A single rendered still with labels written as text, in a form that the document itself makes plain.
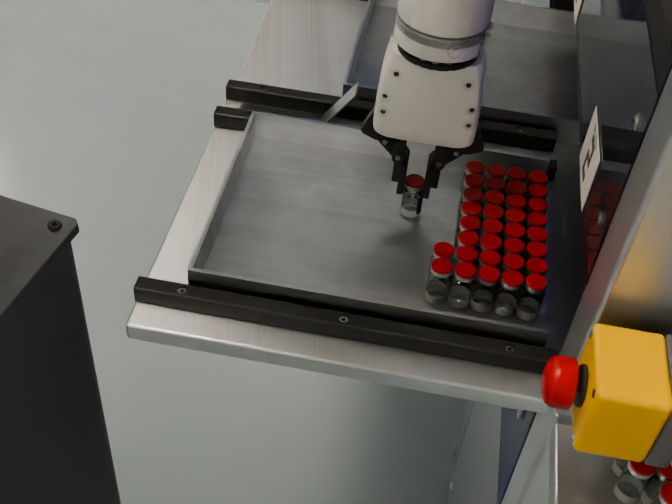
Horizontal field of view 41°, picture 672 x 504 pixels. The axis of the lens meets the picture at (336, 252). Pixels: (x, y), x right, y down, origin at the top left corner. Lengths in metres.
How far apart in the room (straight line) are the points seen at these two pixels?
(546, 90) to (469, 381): 0.49
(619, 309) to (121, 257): 1.59
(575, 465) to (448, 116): 0.34
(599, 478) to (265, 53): 0.69
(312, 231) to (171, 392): 1.01
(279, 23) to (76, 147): 1.30
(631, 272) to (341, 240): 0.34
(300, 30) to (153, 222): 1.08
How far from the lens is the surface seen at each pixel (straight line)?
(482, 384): 0.84
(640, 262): 0.69
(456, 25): 0.80
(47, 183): 2.40
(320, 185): 1.00
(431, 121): 0.87
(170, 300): 0.86
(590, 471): 0.81
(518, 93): 1.19
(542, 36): 1.32
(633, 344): 0.70
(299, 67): 1.19
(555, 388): 0.69
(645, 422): 0.69
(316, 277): 0.90
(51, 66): 2.82
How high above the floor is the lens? 1.53
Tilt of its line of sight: 45 degrees down
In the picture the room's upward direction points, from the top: 6 degrees clockwise
